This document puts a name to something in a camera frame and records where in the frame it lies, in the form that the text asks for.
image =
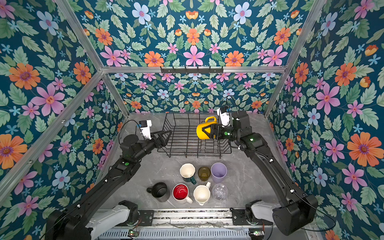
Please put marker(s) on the cream white mug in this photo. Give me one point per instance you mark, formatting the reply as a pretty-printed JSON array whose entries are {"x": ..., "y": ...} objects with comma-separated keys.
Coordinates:
[{"x": 202, "y": 193}]

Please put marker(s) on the olive green glass cup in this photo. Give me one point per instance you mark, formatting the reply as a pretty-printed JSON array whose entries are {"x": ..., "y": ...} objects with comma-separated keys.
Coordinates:
[{"x": 204, "y": 173}]

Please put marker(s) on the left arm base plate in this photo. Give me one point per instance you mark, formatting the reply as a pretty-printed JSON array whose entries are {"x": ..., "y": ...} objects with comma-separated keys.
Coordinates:
[{"x": 145, "y": 219}]

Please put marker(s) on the aluminium mounting rail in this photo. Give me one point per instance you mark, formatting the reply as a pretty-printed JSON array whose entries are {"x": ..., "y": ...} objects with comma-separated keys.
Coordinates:
[{"x": 185, "y": 218}]

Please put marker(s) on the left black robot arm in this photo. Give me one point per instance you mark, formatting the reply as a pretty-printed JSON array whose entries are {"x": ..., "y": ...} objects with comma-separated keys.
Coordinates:
[{"x": 74, "y": 222}]

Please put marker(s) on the lilac plastic cup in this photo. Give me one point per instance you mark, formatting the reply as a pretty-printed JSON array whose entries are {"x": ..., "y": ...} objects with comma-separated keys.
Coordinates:
[{"x": 218, "y": 172}]

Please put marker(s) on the white ventilation grille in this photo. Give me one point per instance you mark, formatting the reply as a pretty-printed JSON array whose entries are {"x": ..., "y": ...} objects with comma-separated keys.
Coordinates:
[{"x": 177, "y": 234}]

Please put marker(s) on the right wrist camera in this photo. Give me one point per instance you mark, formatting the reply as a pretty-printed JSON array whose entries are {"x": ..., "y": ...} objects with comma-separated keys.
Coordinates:
[{"x": 224, "y": 116}]

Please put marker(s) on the clear glass cup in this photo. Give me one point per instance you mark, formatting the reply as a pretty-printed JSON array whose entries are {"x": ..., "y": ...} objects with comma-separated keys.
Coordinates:
[{"x": 220, "y": 192}]

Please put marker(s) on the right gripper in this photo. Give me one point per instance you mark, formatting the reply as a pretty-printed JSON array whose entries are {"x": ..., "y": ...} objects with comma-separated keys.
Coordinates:
[{"x": 215, "y": 127}]

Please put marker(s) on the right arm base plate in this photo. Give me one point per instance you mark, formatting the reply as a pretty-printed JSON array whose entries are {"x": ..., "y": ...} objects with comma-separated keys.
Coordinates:
[{"x": 241, "y": 217}]

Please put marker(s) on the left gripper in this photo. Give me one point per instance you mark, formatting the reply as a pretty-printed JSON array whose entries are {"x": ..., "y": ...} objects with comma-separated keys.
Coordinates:
[{"x": 161, "y": 142}]

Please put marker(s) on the yellow mug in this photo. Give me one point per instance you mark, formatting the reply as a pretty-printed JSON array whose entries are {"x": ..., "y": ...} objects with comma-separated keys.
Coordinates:
[{"x": 206, "y": 130}]

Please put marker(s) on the black wire dish rack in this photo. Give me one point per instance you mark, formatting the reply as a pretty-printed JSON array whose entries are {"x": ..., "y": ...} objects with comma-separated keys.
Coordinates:
[{"x": 183, "y": 139}]

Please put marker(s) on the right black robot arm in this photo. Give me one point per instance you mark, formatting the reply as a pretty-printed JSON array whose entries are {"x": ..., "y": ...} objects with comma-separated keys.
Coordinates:
[{"x": 295, "y": 208}]

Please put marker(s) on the cream mug green outside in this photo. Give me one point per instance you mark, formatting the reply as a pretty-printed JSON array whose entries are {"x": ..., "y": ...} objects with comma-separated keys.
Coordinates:
[{"x": 187, "y": 171}]

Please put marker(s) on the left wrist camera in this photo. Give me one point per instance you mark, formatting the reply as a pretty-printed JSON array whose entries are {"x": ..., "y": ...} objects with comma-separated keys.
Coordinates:
[{"x": 145, "y": 129}]

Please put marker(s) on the black hook rail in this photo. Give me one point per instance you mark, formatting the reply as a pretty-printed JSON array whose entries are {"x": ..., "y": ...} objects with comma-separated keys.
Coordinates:
[{"x": 192, "y": 70}]

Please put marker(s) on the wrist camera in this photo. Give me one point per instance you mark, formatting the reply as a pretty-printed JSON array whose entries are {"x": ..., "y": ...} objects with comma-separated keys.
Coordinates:
[
  {"x": 145, "y": 129},
  {"x": 224, "y": 116}
]

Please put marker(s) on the red mug white outside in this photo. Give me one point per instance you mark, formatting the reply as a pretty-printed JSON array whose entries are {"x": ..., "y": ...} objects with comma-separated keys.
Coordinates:
[{"x": 181, "y": 194}]

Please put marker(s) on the black mug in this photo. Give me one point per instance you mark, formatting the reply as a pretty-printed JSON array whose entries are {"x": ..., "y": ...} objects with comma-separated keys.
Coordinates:
[{"x": 160, "y": 192}]

